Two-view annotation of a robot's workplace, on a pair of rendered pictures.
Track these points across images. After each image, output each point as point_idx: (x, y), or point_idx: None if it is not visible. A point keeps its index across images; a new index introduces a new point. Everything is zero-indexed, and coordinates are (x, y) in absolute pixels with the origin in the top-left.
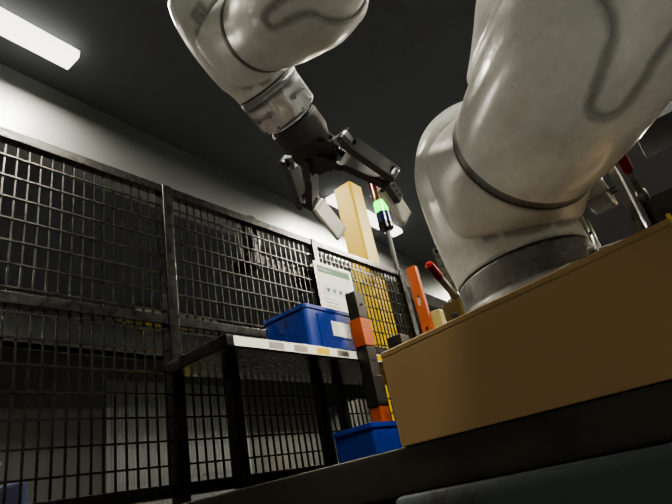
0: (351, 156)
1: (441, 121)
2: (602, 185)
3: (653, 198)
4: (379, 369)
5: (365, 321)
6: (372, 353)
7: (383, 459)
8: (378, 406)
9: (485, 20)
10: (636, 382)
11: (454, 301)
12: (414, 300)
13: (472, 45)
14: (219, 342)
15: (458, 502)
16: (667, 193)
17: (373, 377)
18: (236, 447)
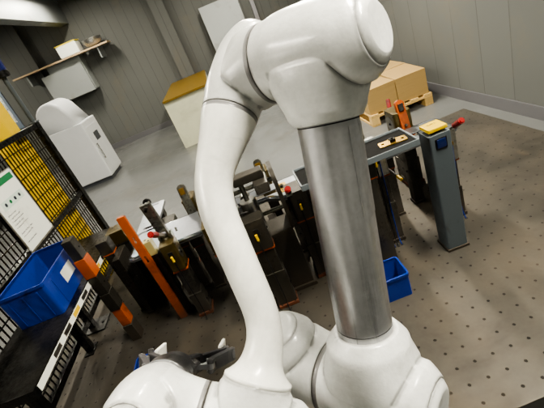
0: (203, 356)
1: (288, 364)
2: (268, 186)
3: (293, 194)
4: (108, 283)
5: (87, 257)
6: (101, 277)
7: None
8: (119, 309)
9: (361, 403)
10: None
11: (168, 245)
12: (129, 240)
13: (341, 390)
14: (27, 397)
15: None
16: (300, 192)
17: (110, 295)
18: (40, 407)
